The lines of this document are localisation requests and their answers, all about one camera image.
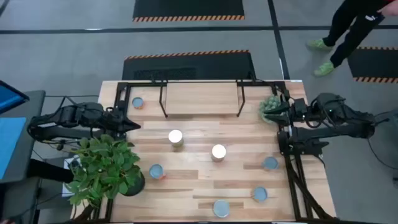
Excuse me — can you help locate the wooden shelf with black frame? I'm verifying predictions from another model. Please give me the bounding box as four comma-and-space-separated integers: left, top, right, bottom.
158, 79, 246, 119

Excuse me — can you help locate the succulent in white pot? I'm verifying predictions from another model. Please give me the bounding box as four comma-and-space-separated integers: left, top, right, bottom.
258, 95, 282, 124

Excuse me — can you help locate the green pears label can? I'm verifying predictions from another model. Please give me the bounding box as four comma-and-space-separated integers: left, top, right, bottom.
168, 129, 185, 148

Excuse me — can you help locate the dark grey side desk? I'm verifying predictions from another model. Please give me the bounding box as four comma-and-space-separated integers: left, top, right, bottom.
0, 90, 47, 185

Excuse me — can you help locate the pink teal corn can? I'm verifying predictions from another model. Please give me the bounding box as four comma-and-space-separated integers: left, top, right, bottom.
262, 156, 279, 171

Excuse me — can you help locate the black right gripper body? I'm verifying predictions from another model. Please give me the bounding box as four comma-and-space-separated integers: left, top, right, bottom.
289, 98, 309, 124

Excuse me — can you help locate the leafy green potted plant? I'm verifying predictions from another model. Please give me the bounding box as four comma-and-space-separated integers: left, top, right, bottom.
63, 134, 146, 208

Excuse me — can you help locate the yellow and black cable bundle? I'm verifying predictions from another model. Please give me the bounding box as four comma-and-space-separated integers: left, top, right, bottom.
32, 132, 83, 154

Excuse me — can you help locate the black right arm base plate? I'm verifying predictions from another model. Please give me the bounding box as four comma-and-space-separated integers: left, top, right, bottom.
277, 129, 330, 157

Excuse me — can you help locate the grey equipment stand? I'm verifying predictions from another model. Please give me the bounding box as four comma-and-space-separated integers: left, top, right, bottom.
373, 107, 398, 133

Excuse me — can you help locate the blue-screen monitor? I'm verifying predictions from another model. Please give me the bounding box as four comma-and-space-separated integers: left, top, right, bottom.
0, 80, 30, 115

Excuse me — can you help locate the tall blue teal can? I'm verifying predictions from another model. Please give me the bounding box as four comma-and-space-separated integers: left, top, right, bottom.
213, 199, 231, 218

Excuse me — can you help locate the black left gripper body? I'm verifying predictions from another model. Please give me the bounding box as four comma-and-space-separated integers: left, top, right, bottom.
104, 107, 127, 138

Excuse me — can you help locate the blue sheet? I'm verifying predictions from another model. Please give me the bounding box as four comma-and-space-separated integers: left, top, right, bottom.
0, 117, 27, 180

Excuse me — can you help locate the person's green shoe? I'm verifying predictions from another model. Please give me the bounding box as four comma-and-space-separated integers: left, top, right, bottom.
306, 38, 334, 52
313, 61, 336, 78

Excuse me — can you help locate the yellow pepper print can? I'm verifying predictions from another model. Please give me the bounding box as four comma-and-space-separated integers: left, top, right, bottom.
251, 186, 269, 203

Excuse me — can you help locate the black stand base bar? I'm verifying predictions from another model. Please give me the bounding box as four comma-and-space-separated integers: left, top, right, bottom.
27, 158, 75, 184

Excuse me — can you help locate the orange label tin can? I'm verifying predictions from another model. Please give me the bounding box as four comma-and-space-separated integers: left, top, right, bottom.
211, 144, 227, 162

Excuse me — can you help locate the short orange yellow can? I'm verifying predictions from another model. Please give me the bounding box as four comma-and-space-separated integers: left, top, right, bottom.
131, 96, 145, 110

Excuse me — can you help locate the person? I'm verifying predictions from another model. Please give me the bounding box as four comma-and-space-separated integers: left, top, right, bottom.
306, 0, 398, 78

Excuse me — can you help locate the pink and orange can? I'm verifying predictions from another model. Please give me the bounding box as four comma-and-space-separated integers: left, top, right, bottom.
149, 164, 166, 180

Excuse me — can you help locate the white paper sheet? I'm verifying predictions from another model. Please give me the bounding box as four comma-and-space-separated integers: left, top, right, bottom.
61, 154, 82, 198

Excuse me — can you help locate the black striped-edge floor mat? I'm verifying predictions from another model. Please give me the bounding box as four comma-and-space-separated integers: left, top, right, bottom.
121, 49, 257, 81
132, 0, 246, 23
347, 46, 398, 84

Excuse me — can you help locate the black aluminium rig frame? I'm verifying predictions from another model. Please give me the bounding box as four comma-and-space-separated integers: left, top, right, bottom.
70, 80, 341, 223

